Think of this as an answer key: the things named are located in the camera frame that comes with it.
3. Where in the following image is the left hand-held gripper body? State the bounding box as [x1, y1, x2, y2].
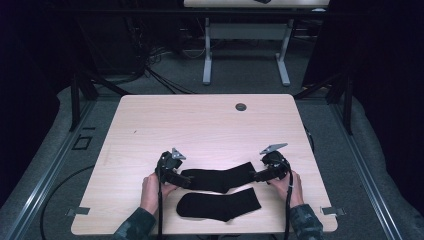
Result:
[155, 147, 187, 184]

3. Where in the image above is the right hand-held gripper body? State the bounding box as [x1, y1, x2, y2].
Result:
[259, 143, 291, 183]

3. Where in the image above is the black sock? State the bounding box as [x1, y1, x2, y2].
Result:
[179, 161, 258, 195]
[175, 187, 263, 223]

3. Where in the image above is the person's right hand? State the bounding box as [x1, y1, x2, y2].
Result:
[268, 170, 305, 208]

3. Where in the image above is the person's left hand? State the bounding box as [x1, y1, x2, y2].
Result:
[139, 172, 178, 215]

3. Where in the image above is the white-legged desk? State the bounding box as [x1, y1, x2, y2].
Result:
[183, 0, 331, 87]

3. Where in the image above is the right hand-held gripper cable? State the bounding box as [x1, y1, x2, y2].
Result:
[283, 159, 295, 240]

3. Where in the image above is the black cable beside table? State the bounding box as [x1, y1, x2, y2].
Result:
[302, 124, 316, 155]

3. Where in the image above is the grey metal table bracket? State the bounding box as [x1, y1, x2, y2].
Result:
[65, 207, 92, 218]
[319, 206, 347, 217]

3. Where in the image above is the bundle of black cables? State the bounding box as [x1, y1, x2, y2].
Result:
[124, 16, 199, 96]

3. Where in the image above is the aluminium floor rail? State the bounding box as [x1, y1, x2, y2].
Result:
[0, 99, 98, 240]
[331, 103, 405, 240]

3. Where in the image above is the black metal frame stand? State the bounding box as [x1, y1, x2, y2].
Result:
[68, 68, 133, 133]
[293, 71, 354, 136]

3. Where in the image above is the black floor cable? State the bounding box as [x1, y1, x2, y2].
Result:
[39, 164, 97, 240]

